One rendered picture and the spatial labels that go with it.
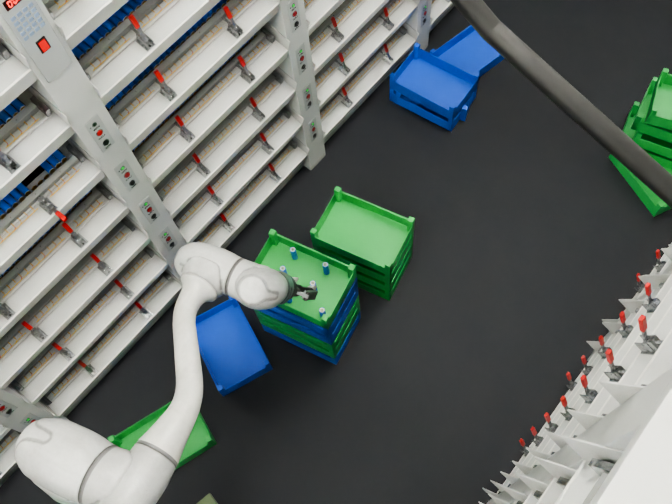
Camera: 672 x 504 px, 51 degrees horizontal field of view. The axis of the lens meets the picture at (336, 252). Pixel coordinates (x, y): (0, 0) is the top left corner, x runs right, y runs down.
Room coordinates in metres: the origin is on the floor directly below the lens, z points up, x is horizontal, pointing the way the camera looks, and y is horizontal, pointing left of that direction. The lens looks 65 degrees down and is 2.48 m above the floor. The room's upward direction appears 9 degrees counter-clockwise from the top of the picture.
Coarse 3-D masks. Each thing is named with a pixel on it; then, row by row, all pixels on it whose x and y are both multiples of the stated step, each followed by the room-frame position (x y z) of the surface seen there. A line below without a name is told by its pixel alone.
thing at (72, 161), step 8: (72, 160) 1.06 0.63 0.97; (64, 168) 1.04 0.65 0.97; (56, 176) 1.02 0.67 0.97; (72, 176) 1.03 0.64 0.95; (40, 184) 1.00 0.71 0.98; (48, 184) 1.00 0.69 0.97; (32, 192) 0.98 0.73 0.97; (40, 192) 0.98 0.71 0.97; (24, 200) 0.96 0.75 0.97; (32, 200) 0.96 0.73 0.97; (16, 208) 0.95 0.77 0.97; (24, 208) 0.94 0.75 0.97; (32, 208) 0.95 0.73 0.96; (8, 216) 0.93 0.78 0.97; (16, 216) 0.93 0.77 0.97; (0, 224) 0.91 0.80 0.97; (8, 224) 0.91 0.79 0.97; (0, 232) 0.89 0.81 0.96; (8, 232) 0.89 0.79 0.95
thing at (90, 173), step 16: (64, 144) 1.12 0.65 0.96; (80, 160) 1.07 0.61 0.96; (80, 176) 1.03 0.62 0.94; (96, 176) 1.03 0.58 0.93; (64, 192) 0.99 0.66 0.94; (80, 192) 0.99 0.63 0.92; (64, 208) 0.96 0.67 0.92; (16, 224) 0.92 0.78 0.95; (32, 224) 0.91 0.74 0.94; (48, 224) 0.92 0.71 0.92; (0, 240) 0.88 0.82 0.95; (16, 240) 0.88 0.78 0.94; (32, 240) 0.88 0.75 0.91; (0, 256) 0.84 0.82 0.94; (16, 256) 0.85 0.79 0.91; (0, 272) 0.81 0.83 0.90
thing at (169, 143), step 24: (240, 48) 1.51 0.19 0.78; (264, 48) 1.52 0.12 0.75; (288, 48) 1.52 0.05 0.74; (216, 72) 1.44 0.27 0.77; (240, 72) 1.44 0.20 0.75; (264, 72) 1.45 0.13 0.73; (192, 96) 1.36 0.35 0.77; (216, 96) 1.37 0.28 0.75; (240, 96) 1.37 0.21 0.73; (168, 120) 1.29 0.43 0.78; (192, 120) 1.30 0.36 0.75; (216, 120) 1.30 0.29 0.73; (144, 144) 1.22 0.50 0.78; (168, 144) 1.23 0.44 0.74; (192, 144) 1.23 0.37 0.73; (144, 168) 1.16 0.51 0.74; (168, 168) 1.16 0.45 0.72
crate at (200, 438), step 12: (144, 420) 0.60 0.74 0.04; (156, 420) 0.60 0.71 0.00; (204, 420) 0.58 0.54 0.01; (120, 432) 0.57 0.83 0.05; (132, 432) 0.58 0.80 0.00; (144, 432) 0.57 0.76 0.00; (192, 432) 0.54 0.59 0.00; (204, 432) 0.54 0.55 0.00; (120, 444) 0.54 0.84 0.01; (132, 444) 0.53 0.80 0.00; (192, 444) 0.50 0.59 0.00; (204, 444) 0.50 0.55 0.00; (192, 456) 0.46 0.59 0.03
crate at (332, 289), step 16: (272, 240) 1.02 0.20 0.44; (288, 240) 1.00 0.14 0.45; (272, 256) 0.98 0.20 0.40; (288, 256) 0.97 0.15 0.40; (304, 256) 0.96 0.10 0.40; (320, 256) 0.94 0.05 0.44; (288, 272) 0.91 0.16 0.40; (304, 272) 0.90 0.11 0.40; (320, 272) 0.89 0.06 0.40; (336, 272) 0.89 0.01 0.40; (352, 272) 0.85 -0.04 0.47; (320, 288) 0.84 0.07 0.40; (336, 288) 0.83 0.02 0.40; (288, 304) 0.80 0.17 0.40; (304, 304) 0.80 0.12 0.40; (320, 304) 0.79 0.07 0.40; (336, 304) 0.76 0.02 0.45; (320, 320) 0.72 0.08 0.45
